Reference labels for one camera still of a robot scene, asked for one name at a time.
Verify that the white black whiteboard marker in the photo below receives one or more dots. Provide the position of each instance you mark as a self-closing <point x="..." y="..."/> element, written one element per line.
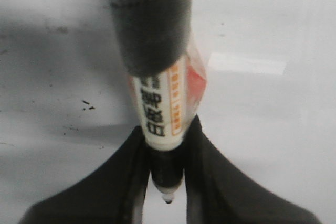
<point x="166" y="105"/>

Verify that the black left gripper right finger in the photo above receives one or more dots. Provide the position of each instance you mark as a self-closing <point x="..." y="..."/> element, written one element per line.
<point x="218" y="192"/>

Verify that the white glossy whiteboard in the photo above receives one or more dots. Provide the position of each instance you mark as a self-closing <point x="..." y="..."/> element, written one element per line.
<point x="269" y="106"/>

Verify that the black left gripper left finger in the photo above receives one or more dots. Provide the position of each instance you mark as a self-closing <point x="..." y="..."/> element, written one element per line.
<point x="113" y="193"/>

